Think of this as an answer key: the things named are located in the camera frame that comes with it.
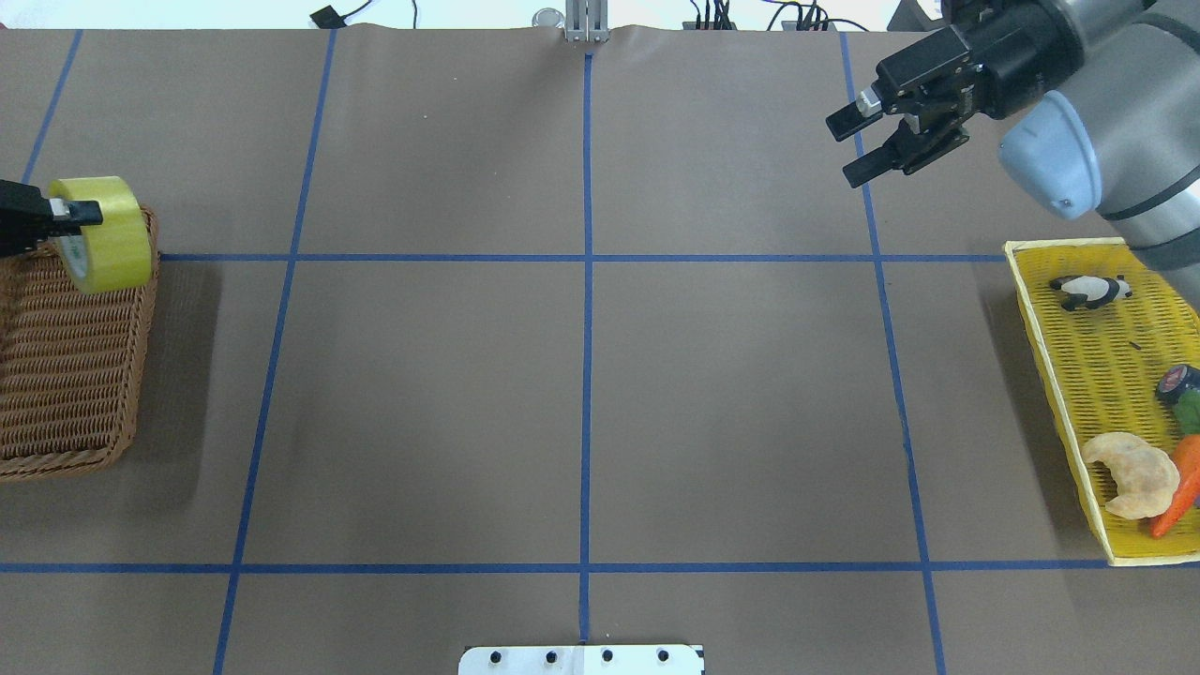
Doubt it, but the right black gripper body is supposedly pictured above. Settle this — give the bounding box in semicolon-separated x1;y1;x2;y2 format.
874;1;1085;175

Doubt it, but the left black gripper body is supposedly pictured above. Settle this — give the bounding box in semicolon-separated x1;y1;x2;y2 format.
1;180;53;258

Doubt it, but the yellow tape roll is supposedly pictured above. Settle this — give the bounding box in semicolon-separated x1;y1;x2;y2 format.
49;177;155;294

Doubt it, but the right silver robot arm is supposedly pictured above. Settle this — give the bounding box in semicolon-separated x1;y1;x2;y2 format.
826;1;1199;307

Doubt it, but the brown wicker basket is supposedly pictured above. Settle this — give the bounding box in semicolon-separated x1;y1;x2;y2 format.
1;244;158;483

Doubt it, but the yellow plastic basket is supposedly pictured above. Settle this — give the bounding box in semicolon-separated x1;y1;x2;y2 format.
1003;235;1199;565

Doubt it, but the black usb hub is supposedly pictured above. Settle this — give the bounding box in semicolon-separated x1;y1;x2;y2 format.
680;0;738;32

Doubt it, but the panda figurine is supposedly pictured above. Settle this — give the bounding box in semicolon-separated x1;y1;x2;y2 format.
1046;275;1134;312

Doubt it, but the croissant toy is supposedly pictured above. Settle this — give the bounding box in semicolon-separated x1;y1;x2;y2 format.
1081;432;1181;520

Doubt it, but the orange carrot toy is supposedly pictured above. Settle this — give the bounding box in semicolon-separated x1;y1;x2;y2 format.
1148;434;1199;539

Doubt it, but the aluminium frame post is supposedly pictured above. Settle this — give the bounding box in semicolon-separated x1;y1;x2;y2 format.
562;0;611;44

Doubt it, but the white pedestal column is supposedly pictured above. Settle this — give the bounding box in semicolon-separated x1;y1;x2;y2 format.
457;644;706;674

